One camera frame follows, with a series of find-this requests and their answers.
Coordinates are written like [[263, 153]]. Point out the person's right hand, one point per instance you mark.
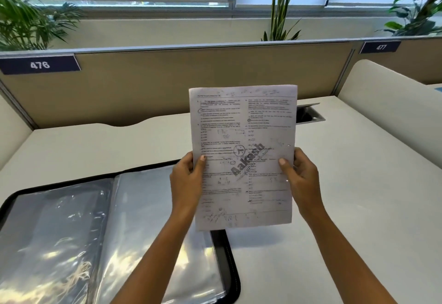
[[304, 181]]

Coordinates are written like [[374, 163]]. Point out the person's left hand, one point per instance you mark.
[[184, 183]]

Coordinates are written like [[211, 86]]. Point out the person's right thumb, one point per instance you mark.
[[286, 167]]

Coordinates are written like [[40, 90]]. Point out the person's left thumb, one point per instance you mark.
[[200, 164]]

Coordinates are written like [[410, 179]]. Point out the printed paper sheet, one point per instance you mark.
[[243, 155]]

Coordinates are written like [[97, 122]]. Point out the person's right forearm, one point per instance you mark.
[[342, 255]]

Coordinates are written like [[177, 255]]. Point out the person's left forearm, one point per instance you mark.
[[152, 259]]

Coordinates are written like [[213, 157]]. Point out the clear plastic sleeve page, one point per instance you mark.
[[155, 231], [51, 241]]

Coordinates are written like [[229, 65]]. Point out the beige desk partition panel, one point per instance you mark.
[[172, 86]]

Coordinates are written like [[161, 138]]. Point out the black display folder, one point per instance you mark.
[[121, 238]]

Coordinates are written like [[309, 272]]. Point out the curved cream side divider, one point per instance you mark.
[[390, 107]]

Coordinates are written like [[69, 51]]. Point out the navy number plate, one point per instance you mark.
[[39, 64], [380, 47]]

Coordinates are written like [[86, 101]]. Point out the tall narrow-leaf plant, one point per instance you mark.
[[281, 13]]

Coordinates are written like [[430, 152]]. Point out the beige side partition panel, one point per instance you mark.
[[12, 124]]

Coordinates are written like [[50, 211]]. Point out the broad-leaf green plant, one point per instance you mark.
[[416, 6]]

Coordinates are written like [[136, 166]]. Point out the palm potted plant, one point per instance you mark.
[[27, 13]]

